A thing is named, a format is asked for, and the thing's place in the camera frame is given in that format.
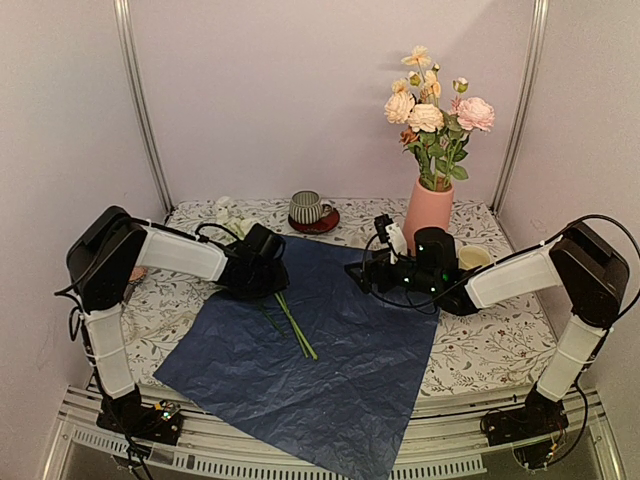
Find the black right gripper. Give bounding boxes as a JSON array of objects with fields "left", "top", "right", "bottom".
[{"left": 345, "top": 247, "right": 441, "bottom": 296}]

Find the artificial flower bouquet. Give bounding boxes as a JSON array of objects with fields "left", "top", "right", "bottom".
[{"left": 214, "top": 197, "right": 319, "bottom": 361}]

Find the blue wrapping paper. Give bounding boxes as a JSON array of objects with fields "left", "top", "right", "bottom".
[{"left": 152, "top": 234, "right": 449, "bottom": 479}]

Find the orange rose stem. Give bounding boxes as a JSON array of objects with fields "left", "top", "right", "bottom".
[{"left": 400, "top": 127, "right": 424, "bottom": 155}]

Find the peach rose cluster stem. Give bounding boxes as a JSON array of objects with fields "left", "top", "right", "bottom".
[{"left": 384, "top": 78, "right": 446, "bottom": 191}]

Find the pink rose stem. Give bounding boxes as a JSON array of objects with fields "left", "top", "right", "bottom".
[{"left": 442, "top": 77, "right": 495, "bottom": 189}]

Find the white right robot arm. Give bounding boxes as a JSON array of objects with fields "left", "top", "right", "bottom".
[{"left": 344, "top": 214, "right": 639, "bottom": 436}]

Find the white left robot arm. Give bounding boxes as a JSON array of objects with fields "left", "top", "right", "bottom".
[{"left": 56, "top": 206, "right": 289, "bottom": 434}]

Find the pink vase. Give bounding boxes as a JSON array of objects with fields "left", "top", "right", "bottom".
[{"left": 402, "top": 179, "right": 454, "bottom": 253}]

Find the floral tablecloth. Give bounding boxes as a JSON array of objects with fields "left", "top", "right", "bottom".
[{"left": 121, "top": 197, "right": 556, "bottom": 397}]

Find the dark red saucer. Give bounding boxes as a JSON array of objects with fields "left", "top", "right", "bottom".
[{"left": 287, "top": 204, "right": 340, "bottom": 235}]

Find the striped ceramic cup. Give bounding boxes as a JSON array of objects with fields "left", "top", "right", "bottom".
[{"left": 289, "top": 190, "right": 332, "bottom": 224}]

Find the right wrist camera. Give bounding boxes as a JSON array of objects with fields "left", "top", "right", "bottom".
[{"left": 374, "top": 214, "right": 408, "bottom": 264}]

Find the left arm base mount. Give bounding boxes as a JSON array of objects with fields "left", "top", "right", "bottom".
[{"left": 96, "top": 392, "right": 184, "bottom": 446}]

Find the aluminium front rail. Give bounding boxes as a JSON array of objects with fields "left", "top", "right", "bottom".
[{"left": 43, "top": 386, "right": 627, "bottom": 479}]

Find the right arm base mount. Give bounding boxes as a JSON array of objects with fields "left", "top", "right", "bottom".
[{"left": 480, "top": 403, "right": 569, "bottom": 470}]

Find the left aluminium frame post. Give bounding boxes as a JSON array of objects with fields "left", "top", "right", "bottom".
[{"left": 113, "top": 0, "right": 174, "bottom": 215}]

